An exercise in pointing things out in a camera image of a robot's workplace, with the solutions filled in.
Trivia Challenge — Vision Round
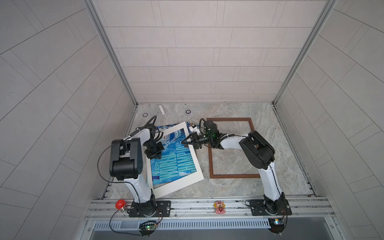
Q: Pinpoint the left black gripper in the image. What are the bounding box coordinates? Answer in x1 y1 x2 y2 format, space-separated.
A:
143 140 165 159

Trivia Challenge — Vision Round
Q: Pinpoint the blue poster photo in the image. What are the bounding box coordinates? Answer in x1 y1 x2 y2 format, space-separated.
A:
151 124 197 186

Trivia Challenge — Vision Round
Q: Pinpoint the cream white mat board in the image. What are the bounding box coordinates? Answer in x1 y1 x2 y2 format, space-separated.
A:
146 122 204 199

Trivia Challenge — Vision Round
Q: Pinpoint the brown wooden picture frame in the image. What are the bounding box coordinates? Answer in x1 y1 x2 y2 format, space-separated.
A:
207 118 260 179

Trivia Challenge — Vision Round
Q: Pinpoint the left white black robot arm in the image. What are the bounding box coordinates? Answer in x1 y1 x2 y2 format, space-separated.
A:
109 124 164 217

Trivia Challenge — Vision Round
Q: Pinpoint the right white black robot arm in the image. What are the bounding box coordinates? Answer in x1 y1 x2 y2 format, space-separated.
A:
181 119 292 216

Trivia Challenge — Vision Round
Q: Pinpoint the white cylinder tube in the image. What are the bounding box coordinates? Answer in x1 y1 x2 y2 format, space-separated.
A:
159 105 166 115

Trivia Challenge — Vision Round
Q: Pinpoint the red emergency stop button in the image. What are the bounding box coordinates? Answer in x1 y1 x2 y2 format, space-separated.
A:
115 199 127 213

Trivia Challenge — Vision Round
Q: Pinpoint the pink toy figure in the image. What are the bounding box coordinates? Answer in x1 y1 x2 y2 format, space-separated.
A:
214 201 226 215

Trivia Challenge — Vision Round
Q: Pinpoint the left green circuit board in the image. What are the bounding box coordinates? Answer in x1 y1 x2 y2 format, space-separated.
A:
139 221 158 236

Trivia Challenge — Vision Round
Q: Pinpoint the green circuit board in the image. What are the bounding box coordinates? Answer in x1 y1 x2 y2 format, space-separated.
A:
139 221 158 236
268 218 287 234

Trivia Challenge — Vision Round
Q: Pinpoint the right green circuit board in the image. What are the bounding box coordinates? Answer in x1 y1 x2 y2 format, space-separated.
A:
268 218 287 234

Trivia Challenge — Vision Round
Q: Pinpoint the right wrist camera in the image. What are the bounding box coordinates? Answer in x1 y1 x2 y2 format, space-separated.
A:
189 124 204 136

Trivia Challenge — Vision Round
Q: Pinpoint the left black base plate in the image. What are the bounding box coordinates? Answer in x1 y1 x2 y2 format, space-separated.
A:
128 201 171 218

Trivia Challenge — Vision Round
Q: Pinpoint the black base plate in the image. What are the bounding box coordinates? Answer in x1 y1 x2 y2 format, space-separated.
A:
128 201 171 218
249 199 292 216

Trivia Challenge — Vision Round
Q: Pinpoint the white vented cable duct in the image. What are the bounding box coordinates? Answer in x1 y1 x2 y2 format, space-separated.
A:
94 219 271 231

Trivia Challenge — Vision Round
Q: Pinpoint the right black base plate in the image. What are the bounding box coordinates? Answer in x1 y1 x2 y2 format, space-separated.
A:
249 199 292 216

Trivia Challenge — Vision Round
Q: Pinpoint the aluminium front rail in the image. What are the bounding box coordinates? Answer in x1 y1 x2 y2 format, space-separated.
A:
85 196 335 221

